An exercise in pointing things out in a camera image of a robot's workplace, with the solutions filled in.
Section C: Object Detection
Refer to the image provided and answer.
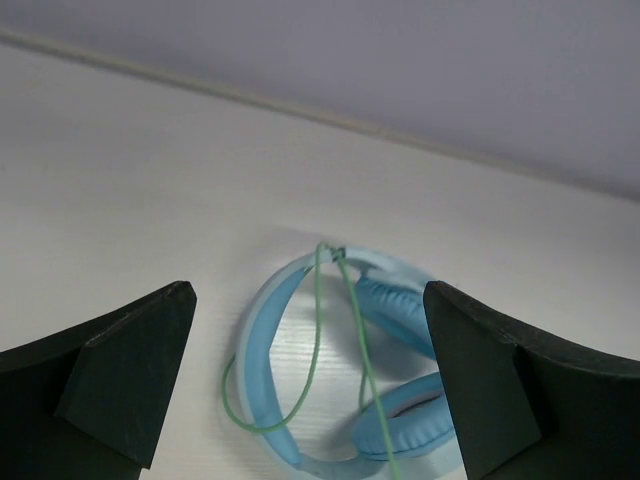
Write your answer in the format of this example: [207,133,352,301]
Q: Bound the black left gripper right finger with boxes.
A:
[423,281,639,479]

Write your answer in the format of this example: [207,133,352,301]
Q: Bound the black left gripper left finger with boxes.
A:
[1,281,197,479]

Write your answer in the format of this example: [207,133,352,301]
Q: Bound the light blue headphones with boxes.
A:
[231,245,462,479]

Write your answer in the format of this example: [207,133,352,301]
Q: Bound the green headphone cable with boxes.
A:
[221,242,404,480]

